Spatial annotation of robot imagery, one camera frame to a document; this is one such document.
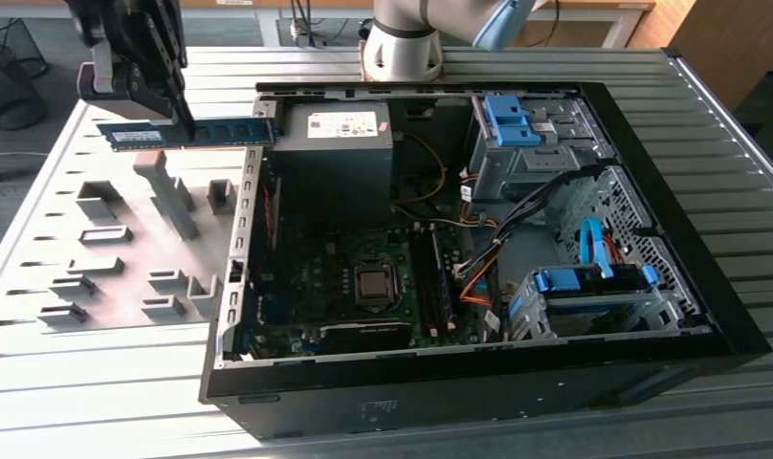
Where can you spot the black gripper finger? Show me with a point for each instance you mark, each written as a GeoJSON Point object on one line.
{"type": "Point", "coordinates": [160, 62]}

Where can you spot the grey parts rack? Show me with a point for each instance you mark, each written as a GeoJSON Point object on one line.
{"type": "Point", "coordinates": [131, 308]}

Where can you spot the black PC case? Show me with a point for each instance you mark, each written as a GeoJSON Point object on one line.
{"type": "Point", "coordinates": [489, 397]}

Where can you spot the black graphics card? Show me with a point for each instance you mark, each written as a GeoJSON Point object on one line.
{"type": "Point", "coordinates": [361, 337]}

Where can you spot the black RAM slot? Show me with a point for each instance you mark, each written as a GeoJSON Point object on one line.
{"type": "Point", "coordinates": [421, 282]}

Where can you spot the wooden cabinet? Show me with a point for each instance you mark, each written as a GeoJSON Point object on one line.
{"type": "Point", "coordinates": [731, 43]}

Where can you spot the blue RAM stick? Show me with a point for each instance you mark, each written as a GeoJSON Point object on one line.
{"type": "Point", "coordinates": [234, 131]}

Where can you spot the wooden desk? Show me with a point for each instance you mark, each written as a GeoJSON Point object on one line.
{"type": "Point", "coordinates": [591, 28]}

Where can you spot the CPU socket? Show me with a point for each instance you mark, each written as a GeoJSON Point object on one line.
{"type": "Point", "coordinates": [353, 287]}

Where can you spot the grey metal drive cage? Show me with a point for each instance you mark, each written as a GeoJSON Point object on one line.
{"type": "Point", "coordinates": [540, 162]}

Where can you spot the hard disk in blue carrier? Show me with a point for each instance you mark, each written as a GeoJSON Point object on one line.
{"type": "Point", "coordinates": [559, 281]}

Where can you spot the silver CPU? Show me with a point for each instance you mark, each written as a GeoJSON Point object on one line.
{"type": "Point", "coordinates": [374, 284]}

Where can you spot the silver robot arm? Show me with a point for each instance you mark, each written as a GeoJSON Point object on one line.
{"type": "Point", "coordinates": [400, 52]}

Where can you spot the blue drive carrier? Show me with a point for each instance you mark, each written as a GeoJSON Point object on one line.
{"type": "Point", "coordinates": [508, 129]}

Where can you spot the green motherboard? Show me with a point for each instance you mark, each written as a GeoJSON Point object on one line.
{"type": "Point", "coordinates": [310, 291]}

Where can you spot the white power supply label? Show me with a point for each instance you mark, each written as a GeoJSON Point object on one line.
{"type": "Point", "coordinates": [342, 125]}

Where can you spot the black mesh wastebasket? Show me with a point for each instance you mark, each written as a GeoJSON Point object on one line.
{"type": "Point", "coordinates": [9, 86]}

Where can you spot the grey metal disk bay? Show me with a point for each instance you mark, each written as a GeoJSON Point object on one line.
{"type": "Point", "coordinates": [616, 306]}

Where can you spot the grey power supply unit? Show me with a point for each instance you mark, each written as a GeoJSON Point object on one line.
{"type": "Point", "coordinates": [335, 143]}

